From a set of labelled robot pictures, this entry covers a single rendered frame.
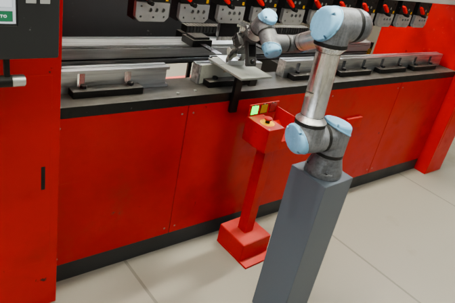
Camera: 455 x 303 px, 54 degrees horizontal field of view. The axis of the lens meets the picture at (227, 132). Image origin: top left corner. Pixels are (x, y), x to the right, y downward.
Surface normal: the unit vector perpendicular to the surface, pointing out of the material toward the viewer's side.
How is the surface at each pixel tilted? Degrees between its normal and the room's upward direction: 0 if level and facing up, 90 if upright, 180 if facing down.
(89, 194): 90
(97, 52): 90
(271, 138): 90
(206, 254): 0
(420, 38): 90
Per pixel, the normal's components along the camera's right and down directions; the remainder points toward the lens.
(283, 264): -0.76, 0.15
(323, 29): -0.84, -0.06
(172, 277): 0.18, -0.88
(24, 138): 0.58, 0.46
